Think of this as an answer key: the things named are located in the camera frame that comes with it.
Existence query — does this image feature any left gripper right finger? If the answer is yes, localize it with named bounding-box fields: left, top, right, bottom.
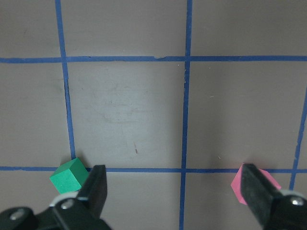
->
left=240, top=163, right=283, bottom=225

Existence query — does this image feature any green cube front left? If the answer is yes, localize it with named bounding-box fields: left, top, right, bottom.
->
left=49, top=158, right=89, bottom=194

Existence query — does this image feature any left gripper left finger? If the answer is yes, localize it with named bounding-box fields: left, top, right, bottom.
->
left=76, top=165, right=107, bottom=218

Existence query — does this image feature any pink cube centre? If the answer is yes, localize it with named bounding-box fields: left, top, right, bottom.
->
left=231, top=164, right=282, bottom=205

